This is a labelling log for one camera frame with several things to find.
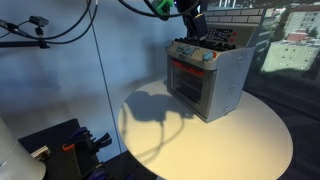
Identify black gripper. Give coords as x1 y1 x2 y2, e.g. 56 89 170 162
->
181 0 210 42

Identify white rounded robot base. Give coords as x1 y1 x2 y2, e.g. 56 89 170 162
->
0 116 47 180

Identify grey toy stove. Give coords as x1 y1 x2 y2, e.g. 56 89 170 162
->
164 8 266 124

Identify black tool holder block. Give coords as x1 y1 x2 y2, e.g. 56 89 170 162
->
18 118 101 180

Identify silver metal connector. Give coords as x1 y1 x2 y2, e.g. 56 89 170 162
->
30 145 52 162

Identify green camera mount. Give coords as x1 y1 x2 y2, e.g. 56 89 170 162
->
151 0 175 11

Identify red oven door handle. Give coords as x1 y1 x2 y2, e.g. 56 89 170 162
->
171 59 206 78

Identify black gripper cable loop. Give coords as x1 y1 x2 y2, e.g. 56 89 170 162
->
117 0 201 22

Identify dark blue handled pliers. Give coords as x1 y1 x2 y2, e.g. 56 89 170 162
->
93 132 113 151

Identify black camera on stand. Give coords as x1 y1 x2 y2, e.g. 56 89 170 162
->
28 15 50 28

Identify purple handled pliers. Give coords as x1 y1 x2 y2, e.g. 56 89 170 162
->
84 166 109 180
68 126 93 144

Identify orange handled tool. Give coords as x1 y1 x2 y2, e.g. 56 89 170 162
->
61 143 76 153

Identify thin black camera cable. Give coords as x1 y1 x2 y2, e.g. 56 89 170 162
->
0 20 31 40

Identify black cable with connector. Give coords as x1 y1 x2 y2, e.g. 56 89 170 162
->
0 0 93 41

